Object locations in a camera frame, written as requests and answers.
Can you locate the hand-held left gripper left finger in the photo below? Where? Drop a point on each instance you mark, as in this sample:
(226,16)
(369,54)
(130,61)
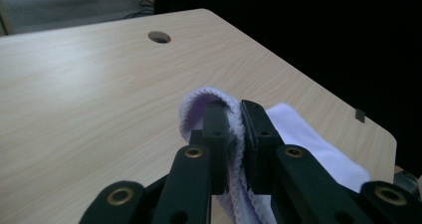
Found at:
(219,151)

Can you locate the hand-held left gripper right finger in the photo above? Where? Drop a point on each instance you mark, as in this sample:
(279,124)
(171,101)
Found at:
(260,151)

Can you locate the white printed towel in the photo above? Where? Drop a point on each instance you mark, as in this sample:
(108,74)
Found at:
(315,147)

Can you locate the black tape strip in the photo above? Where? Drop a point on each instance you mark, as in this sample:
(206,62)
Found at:
(360,115)

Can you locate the black curtain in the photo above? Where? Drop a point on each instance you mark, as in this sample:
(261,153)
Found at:
(315,35)

